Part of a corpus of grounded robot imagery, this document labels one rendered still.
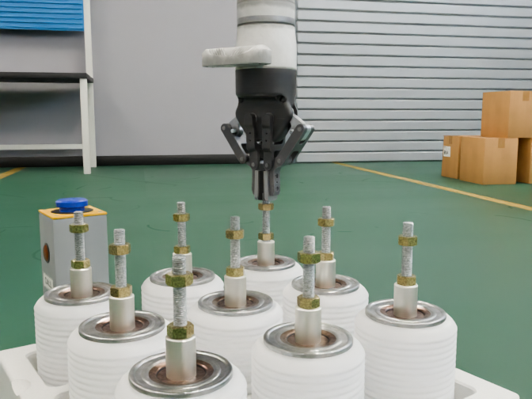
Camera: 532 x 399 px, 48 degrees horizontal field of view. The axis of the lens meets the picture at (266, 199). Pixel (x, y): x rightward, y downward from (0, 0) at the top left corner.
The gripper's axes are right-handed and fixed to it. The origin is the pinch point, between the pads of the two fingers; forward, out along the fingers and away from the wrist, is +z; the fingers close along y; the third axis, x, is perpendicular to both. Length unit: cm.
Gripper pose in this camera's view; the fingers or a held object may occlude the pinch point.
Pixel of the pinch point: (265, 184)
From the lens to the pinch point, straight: 74.4
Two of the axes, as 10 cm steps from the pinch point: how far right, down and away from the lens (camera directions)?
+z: 0.0, 9.9, 1.4
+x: -5.7, 1.2, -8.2
